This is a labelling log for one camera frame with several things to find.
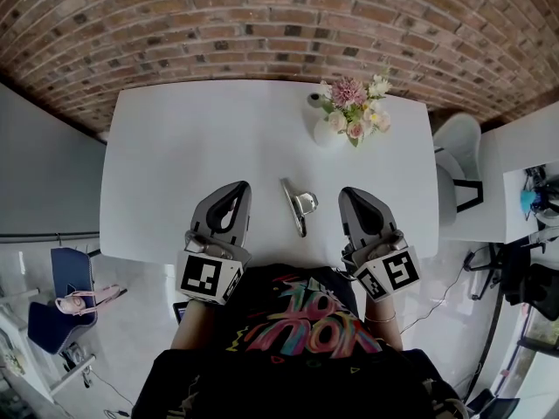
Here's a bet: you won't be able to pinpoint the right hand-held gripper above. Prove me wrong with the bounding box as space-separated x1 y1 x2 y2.
338 186 423 303

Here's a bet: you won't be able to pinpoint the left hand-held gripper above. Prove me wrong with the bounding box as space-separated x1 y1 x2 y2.
176 181 253 307

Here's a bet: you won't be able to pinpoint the silver metal binder clip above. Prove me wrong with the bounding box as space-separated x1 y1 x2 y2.
279 176 321 238

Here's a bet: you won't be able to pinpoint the person's right forearm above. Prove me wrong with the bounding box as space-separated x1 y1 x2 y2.
362 297 404 351

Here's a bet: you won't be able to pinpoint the person's left forearm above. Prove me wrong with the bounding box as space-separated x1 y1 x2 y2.
169 299 219 351

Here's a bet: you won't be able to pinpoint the person's right hand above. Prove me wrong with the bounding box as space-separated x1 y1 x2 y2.
369 229 406 256

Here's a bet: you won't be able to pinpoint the person's left hand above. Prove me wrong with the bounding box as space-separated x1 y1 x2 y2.
185 232 233 260

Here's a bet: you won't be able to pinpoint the white ceramic vase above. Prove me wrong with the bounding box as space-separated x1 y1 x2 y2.
313 118 349 149

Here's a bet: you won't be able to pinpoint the white shell chair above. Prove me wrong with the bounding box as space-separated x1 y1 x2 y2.
431 112 484 229

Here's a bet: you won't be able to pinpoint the pink and white flower bouquet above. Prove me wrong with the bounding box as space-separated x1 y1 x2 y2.
318 68 393 148

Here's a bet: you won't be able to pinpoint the person's black printed t-shirt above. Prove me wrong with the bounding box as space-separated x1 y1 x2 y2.
133 264 472 419

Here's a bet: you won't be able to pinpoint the blue chair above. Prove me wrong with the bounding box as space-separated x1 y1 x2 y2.
27 246 99 355

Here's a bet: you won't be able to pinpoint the pink headphones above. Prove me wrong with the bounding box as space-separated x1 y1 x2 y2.
55 283 121 319

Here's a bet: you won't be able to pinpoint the black office chair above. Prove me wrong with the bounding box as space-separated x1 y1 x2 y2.
492 238 559 323

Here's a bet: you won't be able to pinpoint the black floor cable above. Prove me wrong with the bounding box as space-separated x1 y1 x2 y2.
400 251 477 333

